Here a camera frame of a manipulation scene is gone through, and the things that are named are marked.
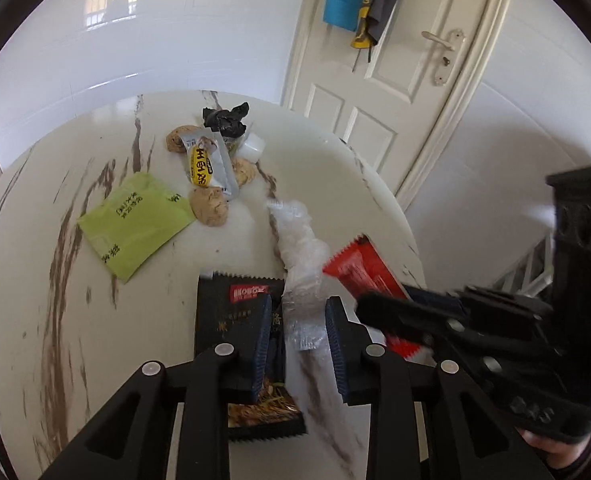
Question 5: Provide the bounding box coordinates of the person's right hand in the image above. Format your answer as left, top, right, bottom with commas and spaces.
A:
518, 427, 591, 471

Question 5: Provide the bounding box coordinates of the white panel door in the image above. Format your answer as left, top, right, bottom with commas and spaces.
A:
283, 0, 506, 197

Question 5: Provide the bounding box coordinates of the red wrapper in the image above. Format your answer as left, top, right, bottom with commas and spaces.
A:
322, 234, 427, 361

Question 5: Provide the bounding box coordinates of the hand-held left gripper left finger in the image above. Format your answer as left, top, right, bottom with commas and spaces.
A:
40, 292, 275, 480

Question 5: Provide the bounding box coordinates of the cream door handle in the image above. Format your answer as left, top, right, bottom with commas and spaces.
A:
421, 29, 465, 86

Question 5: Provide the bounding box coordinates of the small white plastic cup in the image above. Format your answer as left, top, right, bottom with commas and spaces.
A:
238, 132, 268, 164

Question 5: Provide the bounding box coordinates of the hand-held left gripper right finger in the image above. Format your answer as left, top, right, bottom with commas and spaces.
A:
324, 296, 556, 480

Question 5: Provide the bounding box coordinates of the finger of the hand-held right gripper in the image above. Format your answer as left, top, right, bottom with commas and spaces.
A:
356, 291, 469, 349
403, 284, 482, 312

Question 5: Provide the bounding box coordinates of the small silver sachet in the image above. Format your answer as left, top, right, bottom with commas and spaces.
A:
282, 287, 329, 356

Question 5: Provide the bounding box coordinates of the grey wrapper with yellow label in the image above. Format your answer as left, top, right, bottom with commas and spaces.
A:
178, 129, 242, 202

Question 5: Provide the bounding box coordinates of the white door frame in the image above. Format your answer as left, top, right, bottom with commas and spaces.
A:
276, 0, 519, 211

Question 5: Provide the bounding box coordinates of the white storage rack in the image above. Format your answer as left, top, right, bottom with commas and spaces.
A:
490, 232, 557, 302

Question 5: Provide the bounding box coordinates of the black crumpled plastic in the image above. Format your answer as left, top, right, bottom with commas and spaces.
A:
202, 101, 252, 139

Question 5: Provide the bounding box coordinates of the round white marble table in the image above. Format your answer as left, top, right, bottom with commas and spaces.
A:
0, 90, 427, 480

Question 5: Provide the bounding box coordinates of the brown cookie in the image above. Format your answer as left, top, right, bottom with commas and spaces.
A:
165, 125, 199, 154
189, 185, 230, 228
229, 156, 259, 187

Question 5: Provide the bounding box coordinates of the clear plastic wrap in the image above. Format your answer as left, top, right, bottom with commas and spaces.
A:
266, 199, 334, 312

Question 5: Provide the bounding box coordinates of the light green packet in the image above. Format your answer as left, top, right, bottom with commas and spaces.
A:
77, 171, 197, 285

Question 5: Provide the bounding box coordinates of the black snack packet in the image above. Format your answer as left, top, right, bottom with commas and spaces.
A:
194, 271, 309, 444

